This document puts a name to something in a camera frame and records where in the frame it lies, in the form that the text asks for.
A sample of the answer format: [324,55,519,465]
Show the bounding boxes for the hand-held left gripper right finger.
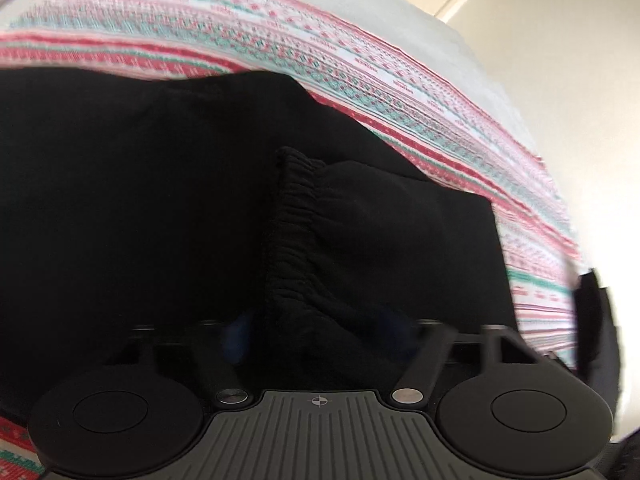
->
[376,310,553,406]

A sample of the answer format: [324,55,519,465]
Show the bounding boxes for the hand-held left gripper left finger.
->
[118,310,262,407]

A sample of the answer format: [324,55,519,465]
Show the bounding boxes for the black pants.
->
[0,66,521,421]

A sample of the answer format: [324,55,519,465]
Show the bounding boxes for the pink teal patterned blanket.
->
[0,0,583,480]

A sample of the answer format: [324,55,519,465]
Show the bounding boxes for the bed with grey sheet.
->
[0,0,546,161]

